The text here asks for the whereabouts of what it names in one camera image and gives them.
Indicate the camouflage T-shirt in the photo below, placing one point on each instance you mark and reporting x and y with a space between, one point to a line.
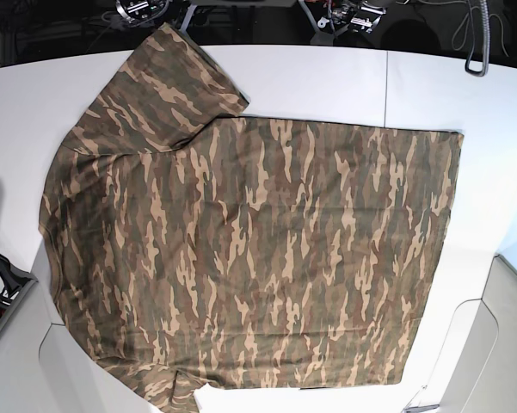
192 245

